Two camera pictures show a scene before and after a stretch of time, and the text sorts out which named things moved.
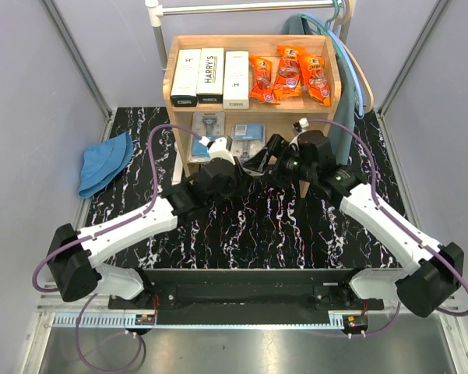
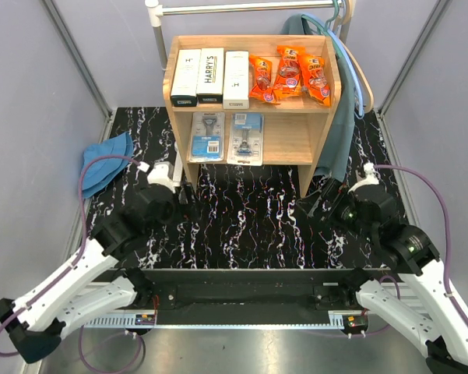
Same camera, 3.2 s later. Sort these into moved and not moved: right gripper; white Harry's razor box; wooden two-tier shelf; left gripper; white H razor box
Moved: left gripper; right gripper
Not moved: wooden two-tier shelf; white Harry's razor box; white H razor box
